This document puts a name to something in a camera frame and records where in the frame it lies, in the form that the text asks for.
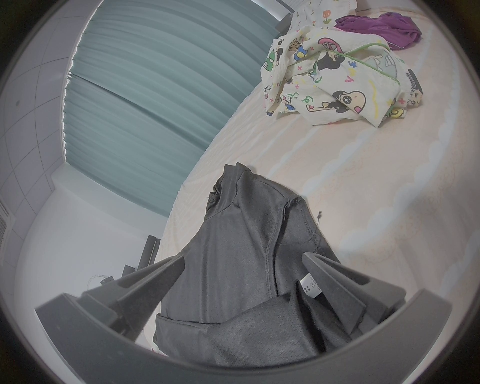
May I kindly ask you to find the black T-shirt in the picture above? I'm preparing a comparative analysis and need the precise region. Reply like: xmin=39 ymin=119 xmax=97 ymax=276
xmin=152 ymin=162 xmax=362 ymax=368

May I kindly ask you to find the grey bedside table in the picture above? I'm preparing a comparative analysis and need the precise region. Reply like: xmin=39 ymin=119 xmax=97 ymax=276
xmin=277 ymin=13 xmax=294 ymax=35

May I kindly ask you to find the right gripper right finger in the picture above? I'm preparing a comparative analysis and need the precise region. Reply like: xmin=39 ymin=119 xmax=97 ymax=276
xmin=301 ymin=252 xmax=407 ymax=337

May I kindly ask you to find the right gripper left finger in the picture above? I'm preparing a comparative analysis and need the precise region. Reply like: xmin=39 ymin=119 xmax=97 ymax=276
xmin=80 ymin=255 xmax=186 ymax=341

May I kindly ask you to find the purple garment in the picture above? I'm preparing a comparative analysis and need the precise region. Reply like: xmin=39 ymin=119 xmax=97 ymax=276
xmin=335 ymin=12 xmax=422 ymax=51

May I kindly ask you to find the blue-green curtain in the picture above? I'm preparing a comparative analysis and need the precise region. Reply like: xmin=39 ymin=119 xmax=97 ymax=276
xmin=61 ymin=73 xmax=237 ymax=219
xmin=71 ymin=0 xmax=291 ymax=115

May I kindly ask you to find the white printed pyjama garment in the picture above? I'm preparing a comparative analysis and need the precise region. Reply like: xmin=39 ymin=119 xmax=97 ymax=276
xmin=261 ymin=26 xmax=424 ymax=128

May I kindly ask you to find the bed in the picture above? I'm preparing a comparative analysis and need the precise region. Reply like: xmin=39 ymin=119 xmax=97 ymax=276
xmin=135 ymin=0 xmax=480 ymax=357

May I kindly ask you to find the black chest of drawers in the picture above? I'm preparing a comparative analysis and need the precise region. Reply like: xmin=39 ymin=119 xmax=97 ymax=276
xmin=139 ymin=235 xmax=159 ymax=271

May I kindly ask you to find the white printed pillow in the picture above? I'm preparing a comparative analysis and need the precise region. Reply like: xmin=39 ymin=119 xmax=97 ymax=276
xmin=290 ymin=0 xmax=358 ymax=29

